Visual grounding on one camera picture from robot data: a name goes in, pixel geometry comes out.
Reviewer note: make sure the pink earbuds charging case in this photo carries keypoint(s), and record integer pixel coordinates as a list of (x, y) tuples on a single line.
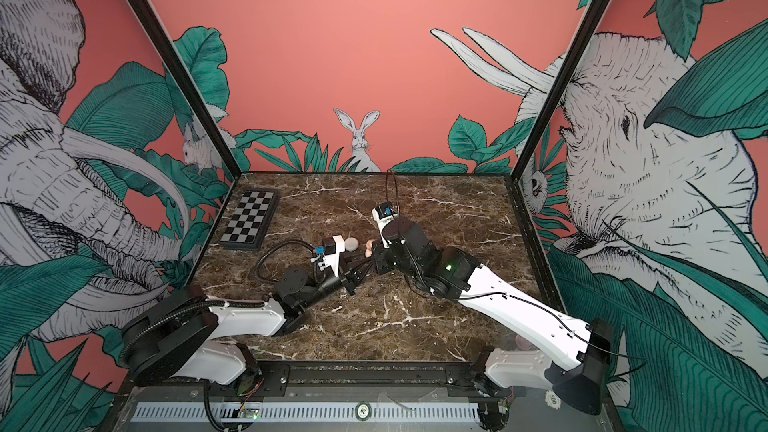
[(369, 247)]

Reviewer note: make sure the black white checkerboard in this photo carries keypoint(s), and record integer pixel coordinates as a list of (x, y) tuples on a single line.
[(250, 220)]

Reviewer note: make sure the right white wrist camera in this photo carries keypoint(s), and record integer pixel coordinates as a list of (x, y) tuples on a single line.
[(383, 214)]

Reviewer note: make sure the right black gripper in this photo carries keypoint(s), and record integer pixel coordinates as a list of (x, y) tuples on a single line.
[(382, 253)]

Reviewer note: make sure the white perforated vent strip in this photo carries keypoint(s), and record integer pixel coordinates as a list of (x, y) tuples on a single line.
[(322, 412)]

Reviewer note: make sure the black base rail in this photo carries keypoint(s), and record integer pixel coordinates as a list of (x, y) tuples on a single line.
[(360, 379)]

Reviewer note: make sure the white round charging case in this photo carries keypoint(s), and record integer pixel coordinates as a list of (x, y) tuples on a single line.
[(351, 244)]

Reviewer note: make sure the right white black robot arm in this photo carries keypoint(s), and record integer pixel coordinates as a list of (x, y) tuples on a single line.
[(570, 356)]

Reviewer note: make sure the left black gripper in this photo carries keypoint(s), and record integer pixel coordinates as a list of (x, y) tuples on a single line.
[(347, 271)]

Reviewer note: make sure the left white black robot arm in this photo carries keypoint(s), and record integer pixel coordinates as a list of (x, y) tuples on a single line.
[(178, 338)]

